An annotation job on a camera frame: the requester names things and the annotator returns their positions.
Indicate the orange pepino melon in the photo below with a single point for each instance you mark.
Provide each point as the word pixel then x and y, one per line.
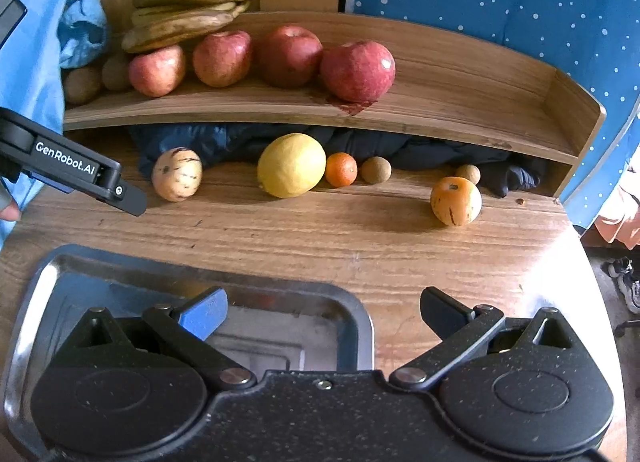
pixel 456 201

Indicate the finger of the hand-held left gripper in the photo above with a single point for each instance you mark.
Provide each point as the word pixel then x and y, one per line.
pixel 131 201

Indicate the light blue cloth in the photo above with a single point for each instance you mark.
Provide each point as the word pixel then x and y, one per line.
pixel 35 66

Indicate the brown kiwi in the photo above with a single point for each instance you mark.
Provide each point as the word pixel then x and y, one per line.
pixel 82 84
pixel 116 71

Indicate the brown longan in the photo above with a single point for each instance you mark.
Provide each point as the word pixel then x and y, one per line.
pixel 375 169
pixel 469 171

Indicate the blue dotted fabric wardrobe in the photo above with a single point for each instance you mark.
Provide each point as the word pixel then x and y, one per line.
pixel 500 1

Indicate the small orange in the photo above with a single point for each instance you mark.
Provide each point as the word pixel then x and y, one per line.
pixel 341 169

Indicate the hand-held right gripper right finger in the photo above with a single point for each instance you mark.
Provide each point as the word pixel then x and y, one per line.
pixel 442 312

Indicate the pair of sneakers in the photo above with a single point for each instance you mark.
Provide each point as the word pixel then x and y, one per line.
pixel 627 282

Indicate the black office chair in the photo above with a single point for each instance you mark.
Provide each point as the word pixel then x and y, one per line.
pixel 630 327

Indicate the metal tray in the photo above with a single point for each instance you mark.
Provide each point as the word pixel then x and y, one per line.
pixel 100 282

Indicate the blue plastic bag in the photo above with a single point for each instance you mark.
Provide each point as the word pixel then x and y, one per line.
pixel 80 26

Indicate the pale striped pepino melon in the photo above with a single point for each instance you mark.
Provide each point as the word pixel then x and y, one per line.
pixel 177 174

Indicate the wooden desk shelf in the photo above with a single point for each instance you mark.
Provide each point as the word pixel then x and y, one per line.
pixel 450 91

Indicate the large yellow lemon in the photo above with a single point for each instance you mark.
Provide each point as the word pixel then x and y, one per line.
pixel 291 165

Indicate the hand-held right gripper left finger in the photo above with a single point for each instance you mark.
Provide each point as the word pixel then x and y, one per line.
pixel 202 314

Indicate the bed with orange sheet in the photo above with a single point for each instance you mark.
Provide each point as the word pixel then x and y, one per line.
pixel 620 222

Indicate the dark blue jacket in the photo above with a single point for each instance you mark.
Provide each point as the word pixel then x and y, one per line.
pixel 400 146

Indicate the person's left hand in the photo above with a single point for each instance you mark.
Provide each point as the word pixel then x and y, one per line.
pixel 9 214

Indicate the red apple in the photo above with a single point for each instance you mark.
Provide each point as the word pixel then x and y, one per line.
pixel 290 55
pixel 357 70
pixel 222 59
pixel 156 70

